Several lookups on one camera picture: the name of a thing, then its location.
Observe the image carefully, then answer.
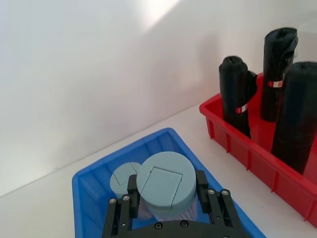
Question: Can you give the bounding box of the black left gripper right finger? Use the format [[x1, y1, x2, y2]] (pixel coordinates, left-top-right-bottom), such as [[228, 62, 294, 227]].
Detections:
[[195, 170, 244, 228]]

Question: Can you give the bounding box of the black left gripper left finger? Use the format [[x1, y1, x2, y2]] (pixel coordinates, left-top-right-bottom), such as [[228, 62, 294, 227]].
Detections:
[[101, 174, 142, 238]]

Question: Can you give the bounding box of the large canister with blue-grey lid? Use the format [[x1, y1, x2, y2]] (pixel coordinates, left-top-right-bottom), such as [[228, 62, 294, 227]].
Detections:
[[135, 151, 199, 222]]

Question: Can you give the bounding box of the small canister with blue-grey lid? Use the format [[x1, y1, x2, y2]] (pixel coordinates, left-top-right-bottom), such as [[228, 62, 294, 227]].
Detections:
[[110, 162, 142, 199]]

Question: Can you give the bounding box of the blue plastic bin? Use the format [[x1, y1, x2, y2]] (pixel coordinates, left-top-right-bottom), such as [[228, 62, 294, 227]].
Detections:
[[71, 127, 267, 238]]

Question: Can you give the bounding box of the red plastic bin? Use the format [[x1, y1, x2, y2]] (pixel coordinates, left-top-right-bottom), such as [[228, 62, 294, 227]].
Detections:
[[199, 71, 317, 229]]

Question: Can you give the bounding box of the black bag roll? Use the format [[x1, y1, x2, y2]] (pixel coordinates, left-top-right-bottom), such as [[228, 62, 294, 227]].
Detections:
[[270, 61, 317, 175], [218, 56, 259, 139], [261, 28, 298, 122]]

